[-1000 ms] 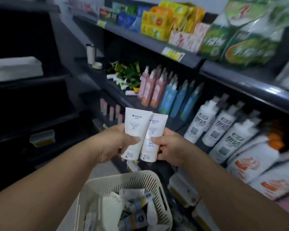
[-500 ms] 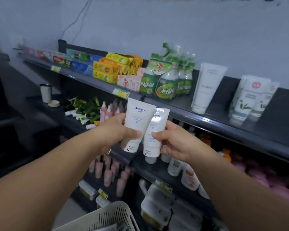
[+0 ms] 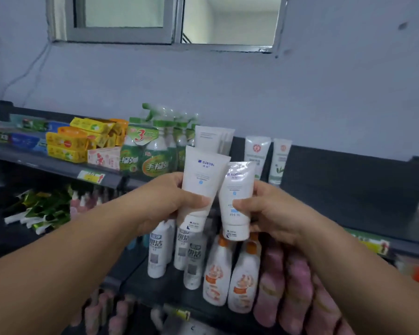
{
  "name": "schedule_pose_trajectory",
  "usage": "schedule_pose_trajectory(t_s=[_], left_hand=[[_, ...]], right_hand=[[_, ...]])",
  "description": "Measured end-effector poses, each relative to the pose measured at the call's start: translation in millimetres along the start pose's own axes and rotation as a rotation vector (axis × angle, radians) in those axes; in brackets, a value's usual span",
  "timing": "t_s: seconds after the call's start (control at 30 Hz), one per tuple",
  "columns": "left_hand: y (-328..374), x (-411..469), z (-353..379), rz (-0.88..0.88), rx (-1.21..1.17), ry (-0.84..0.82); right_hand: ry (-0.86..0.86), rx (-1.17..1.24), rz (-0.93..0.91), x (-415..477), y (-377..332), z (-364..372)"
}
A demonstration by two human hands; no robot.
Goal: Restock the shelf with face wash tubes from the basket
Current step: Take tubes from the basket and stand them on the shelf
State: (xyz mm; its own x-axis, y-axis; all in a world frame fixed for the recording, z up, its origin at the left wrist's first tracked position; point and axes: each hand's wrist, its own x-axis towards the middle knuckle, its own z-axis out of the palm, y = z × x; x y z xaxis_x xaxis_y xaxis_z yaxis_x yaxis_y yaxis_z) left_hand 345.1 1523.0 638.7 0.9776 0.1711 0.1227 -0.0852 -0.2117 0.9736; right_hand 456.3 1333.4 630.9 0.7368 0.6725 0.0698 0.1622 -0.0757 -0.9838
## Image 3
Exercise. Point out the person's left hand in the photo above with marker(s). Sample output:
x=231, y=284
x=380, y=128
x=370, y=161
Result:
x=167, y=202

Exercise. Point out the person's right hand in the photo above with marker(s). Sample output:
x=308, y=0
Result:
x=279, y=216

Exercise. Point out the dark grey shelf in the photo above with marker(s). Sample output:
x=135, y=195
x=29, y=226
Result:
x=335, y=191

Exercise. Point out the row of green-leaf tubes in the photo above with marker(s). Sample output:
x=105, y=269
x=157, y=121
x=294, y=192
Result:
x=256, y=153

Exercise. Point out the person's left forearm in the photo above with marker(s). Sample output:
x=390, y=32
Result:
x=56, y=268

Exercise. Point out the person's right forearm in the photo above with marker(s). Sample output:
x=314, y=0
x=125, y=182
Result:
x=370, y=286

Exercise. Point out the green spray cleaner twin pack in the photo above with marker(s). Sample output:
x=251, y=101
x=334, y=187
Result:
x=192, y=136
x=181, y=150
x=153, y=163
x=171, y=146

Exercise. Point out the pink white floral box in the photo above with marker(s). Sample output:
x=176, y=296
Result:
x=103, y=158

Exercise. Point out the yellow white price tag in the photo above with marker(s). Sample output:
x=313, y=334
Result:
x=183, y=313
x=90, y=177

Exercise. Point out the green yellow price tag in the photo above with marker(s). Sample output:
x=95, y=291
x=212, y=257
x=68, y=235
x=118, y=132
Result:
x=370, y=242

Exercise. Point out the stack of yellow boxes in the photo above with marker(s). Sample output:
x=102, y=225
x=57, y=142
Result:
x=66, y=143

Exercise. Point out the green leafy packet bundle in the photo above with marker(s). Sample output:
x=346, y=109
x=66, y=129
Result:
x=45, y=207

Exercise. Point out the row of pink tall bottles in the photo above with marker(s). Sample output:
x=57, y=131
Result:
x=90, y=317

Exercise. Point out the blue toothpaste box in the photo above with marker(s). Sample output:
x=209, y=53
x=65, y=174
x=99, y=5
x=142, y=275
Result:
x=24, y=141

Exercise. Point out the teal toothpaste box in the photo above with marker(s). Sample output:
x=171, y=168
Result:
x=31, y=124

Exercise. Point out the grey framed window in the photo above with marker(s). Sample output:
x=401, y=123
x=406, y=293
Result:
x=125, y=35

